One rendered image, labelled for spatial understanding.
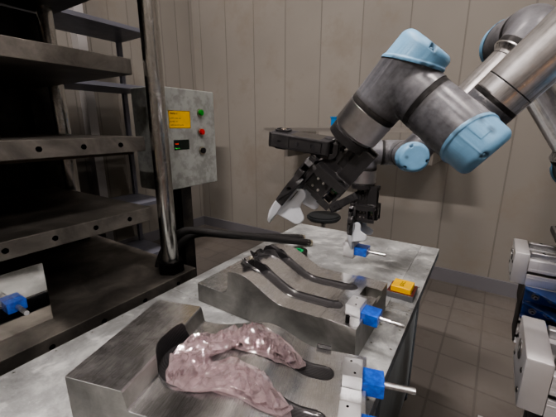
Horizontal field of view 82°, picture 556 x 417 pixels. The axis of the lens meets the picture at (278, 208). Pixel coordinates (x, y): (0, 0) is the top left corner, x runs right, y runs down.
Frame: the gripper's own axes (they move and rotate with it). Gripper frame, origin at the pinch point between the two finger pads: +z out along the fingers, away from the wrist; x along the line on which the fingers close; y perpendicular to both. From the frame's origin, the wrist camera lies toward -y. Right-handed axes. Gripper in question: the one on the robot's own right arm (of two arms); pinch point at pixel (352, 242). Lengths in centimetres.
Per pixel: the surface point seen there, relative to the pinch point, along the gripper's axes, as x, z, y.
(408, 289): -0.4, 11.4, 18.5
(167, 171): -25, -22, -60
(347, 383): -49, 9, 17
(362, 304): -29.9, 3.4, 13.5
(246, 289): -36.0, 5.3, -16.6
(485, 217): 198, 33, 39
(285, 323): -36.0, 11.1, -3.9
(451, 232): 199, 51, 17
